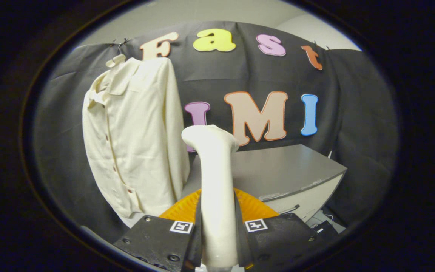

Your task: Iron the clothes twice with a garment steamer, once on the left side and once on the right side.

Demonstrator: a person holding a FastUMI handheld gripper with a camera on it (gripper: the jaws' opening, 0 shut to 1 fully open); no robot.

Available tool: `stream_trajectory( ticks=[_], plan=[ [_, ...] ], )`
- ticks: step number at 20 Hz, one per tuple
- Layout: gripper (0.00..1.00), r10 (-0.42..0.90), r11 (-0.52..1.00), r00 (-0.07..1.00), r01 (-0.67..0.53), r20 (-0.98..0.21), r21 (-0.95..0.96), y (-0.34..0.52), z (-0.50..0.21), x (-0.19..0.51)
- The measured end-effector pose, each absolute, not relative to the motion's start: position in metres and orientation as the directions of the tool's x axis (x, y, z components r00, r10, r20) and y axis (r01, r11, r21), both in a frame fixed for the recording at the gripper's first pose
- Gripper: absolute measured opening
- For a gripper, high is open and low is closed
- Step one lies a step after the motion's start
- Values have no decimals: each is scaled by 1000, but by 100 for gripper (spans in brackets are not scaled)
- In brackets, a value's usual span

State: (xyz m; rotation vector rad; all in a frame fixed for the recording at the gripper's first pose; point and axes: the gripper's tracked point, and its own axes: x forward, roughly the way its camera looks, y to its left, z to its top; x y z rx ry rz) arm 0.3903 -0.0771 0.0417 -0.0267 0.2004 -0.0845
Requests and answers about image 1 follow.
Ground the cream button-up shirt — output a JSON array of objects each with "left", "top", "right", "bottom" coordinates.
[{"left": 82, "top": 57, "right": 191, "bottom": 219}]

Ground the black electronics box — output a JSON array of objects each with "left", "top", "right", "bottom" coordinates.
[{"left": 312, "top": 221, "right": 339, "bottom": 240}]

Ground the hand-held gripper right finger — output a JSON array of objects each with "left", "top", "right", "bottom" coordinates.
[{"left": 234, "top": 188, "right": 339, "bottom": 271}]

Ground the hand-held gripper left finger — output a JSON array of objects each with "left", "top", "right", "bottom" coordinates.
[{"left": 113, "top": 189, "right": 203, "bottom": 272}]

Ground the white cabinet with grey top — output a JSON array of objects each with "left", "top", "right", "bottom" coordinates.
[{"left": 182, "top": 144, "right": 348, "bottom": 223}]

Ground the black cabinet drawer handle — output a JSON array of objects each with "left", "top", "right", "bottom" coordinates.
[{"left": 278, "top": 204, "right": 301, "bottom": 215}]

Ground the white garment steamer head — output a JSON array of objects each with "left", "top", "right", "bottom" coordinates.
[{"left": 181, "top": 125, "right": 241, "bottom": 269}]

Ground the white hanger hook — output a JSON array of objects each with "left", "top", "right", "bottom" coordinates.
[{"left": 105, "top": 54, "right": 126, "bottom": 68}]

